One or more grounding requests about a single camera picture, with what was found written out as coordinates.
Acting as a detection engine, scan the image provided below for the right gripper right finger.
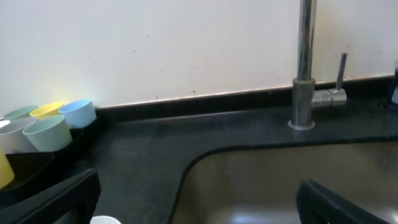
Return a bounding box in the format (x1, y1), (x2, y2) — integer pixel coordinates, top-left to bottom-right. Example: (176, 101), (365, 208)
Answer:
(295, 179), (392, 224)

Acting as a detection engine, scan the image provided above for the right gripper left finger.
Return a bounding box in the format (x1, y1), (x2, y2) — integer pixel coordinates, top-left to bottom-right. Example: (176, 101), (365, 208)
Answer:
(0, 169), (102, 224)

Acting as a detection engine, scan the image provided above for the yellow cup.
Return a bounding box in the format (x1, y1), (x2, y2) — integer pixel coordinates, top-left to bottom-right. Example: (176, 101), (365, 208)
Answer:
(29, 101), (65, 121)
(0, 149), (16, 190)

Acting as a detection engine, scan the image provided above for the black tray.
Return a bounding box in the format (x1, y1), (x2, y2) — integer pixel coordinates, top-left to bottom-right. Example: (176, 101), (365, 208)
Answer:
(0, 110), (105, 210)

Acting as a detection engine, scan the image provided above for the green cup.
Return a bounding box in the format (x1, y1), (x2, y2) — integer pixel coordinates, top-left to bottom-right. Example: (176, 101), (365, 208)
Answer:
(2, 105), (40, 122)
(22, 114), (73, 152)

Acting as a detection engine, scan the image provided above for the grey cup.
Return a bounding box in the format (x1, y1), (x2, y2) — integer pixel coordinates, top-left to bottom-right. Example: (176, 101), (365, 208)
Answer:
(0, 116), (40, 154)

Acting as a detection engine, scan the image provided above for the steel sink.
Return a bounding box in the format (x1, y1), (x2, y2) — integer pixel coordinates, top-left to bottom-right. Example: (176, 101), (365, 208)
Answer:
(169, 136), (398, 224)

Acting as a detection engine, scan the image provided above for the blue cup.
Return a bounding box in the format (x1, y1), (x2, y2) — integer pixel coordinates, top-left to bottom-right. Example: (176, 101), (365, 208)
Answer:
(58, 99), (98, 129)

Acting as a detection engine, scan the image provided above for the steel tap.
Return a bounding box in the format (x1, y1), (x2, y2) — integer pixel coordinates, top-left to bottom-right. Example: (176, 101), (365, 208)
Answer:
(287, 0), (349, 131)

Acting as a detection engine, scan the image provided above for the blue soap bottle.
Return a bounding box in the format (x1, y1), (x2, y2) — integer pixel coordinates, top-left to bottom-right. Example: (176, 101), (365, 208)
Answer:
(386, 58), (398, 111)

